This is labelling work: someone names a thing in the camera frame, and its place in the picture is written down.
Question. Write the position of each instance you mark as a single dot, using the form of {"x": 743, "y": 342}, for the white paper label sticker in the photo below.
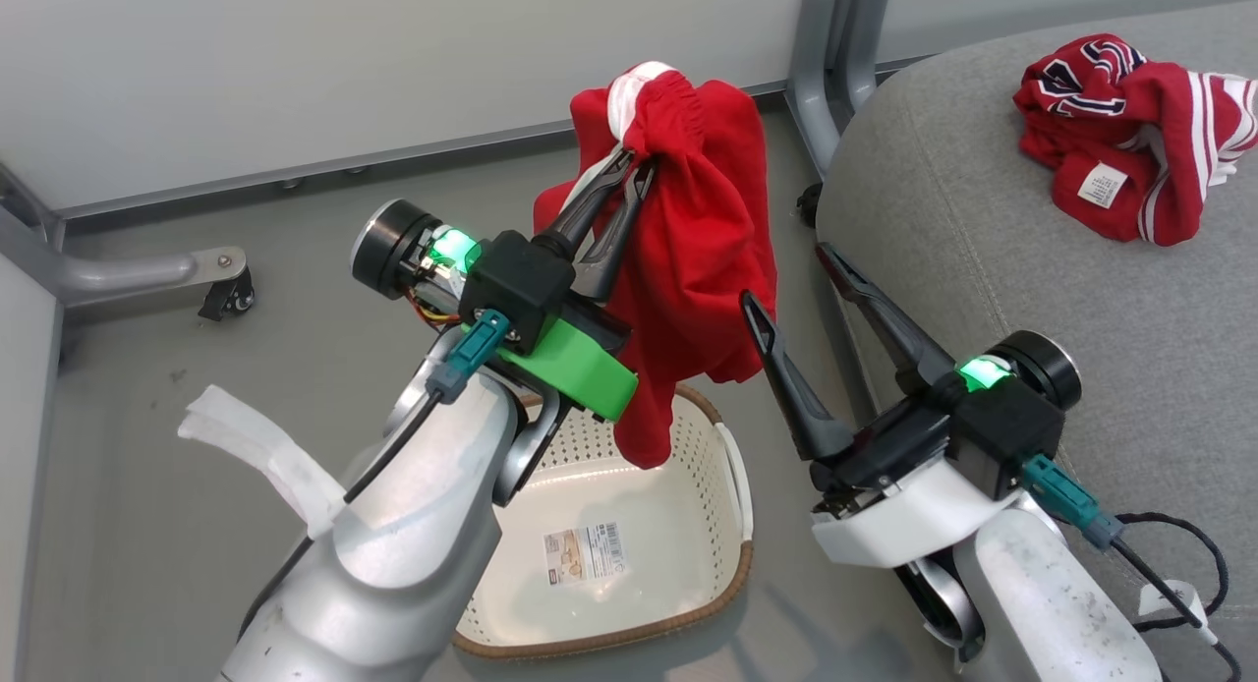
{"x": 585, "y": 552}

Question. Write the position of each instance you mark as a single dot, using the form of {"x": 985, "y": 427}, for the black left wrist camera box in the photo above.
{"x": 516, "y": 284}

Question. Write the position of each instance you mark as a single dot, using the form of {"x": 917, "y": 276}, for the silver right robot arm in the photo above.
{"x": 1042, "y": 603}

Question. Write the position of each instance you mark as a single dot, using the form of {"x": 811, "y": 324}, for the grey fabric couch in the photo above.
{"x": 1081, "y": 289}

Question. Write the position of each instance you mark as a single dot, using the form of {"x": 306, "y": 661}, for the grey metal corner post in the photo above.
{"x": 25, "y": 210}

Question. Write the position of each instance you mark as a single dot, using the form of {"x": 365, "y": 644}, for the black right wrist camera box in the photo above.
{"x": 1002, "y": 436}

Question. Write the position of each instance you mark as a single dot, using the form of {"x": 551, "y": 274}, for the white tape strip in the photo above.
{"x": 265, "y": 456}

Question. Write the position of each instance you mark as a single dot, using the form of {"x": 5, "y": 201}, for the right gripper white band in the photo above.
{"x": 885, "y": 520}

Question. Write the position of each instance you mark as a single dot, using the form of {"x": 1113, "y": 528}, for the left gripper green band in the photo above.
{"x": 393, "y": 245}

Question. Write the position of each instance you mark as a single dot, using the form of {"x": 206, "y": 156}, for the grey curved frame foot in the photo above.
{"x": 128, "y": 269}

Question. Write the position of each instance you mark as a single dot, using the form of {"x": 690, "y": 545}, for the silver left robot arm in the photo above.
{"x": 393, "y": 564}

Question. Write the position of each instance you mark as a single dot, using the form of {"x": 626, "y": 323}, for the white laundry basket brown rim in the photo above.
{"x": 609, "y": 495}

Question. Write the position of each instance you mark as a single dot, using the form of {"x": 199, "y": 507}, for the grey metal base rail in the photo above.
{"x": 393, "y": 156}

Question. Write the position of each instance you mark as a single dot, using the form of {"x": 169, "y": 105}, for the red shorts white waistband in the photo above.
{"x": 708, "y": 230}

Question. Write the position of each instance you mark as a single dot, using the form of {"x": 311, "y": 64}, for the black caster wheel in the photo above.
{"x": 808, "y": 205}
{"x": 228, "y": 294}

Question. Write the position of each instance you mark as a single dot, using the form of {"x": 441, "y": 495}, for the red jersey with navy print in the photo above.
{"x": 1130, "y": 161}

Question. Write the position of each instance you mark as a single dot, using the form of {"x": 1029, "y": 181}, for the grey double-tube frame post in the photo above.
{"x": 816, "y": 53}

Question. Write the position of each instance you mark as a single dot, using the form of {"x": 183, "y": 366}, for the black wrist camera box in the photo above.
{"x": 516, "y": 284}
{"x": 1002, "y": 436}

